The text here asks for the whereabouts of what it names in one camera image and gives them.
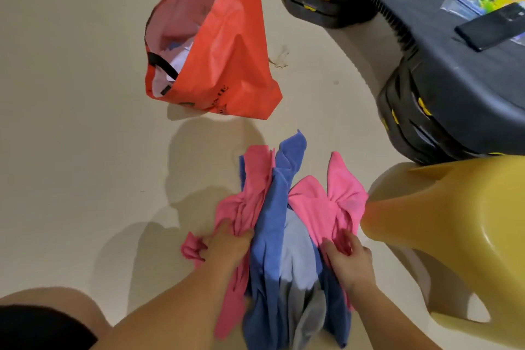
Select person's left hand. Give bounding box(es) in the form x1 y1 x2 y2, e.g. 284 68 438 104
199 218 255 277

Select person's right hand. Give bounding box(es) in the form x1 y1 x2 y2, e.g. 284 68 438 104
320 229 376 301

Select pink cloth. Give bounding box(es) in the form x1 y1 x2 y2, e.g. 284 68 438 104
180 145 276 341
287 151 369 313

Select person's right forearm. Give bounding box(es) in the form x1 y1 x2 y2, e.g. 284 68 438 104
348 280 443 350

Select person's left forearm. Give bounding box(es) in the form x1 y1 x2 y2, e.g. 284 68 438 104
91 264 247 350

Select blue cloth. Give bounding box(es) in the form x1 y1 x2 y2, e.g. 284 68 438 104
239 130 353 350

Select grey cloth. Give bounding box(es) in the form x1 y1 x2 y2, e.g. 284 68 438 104
279 209 327 350

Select yellow plastic stool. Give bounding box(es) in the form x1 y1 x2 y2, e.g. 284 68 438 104
360 155 525 350

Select dry plant scrap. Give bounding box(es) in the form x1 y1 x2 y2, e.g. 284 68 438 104
268 47 290 70

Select person's left leg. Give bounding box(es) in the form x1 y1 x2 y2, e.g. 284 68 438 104
0 287 112 350

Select white paper in bag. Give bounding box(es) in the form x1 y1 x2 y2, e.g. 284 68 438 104
152 35 194 97

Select black plastic folding table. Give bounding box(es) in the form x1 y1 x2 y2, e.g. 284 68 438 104
276 0 525 166

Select black shorts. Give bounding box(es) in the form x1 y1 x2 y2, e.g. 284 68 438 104
0 305 99 350

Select black phone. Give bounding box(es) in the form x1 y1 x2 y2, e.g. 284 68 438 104
454 2 525 53

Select colourful flat plastic packet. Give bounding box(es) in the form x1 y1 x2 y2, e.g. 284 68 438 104
440 0 525 22

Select orange bag with black handles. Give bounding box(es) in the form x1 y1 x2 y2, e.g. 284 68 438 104
144 0 283 121

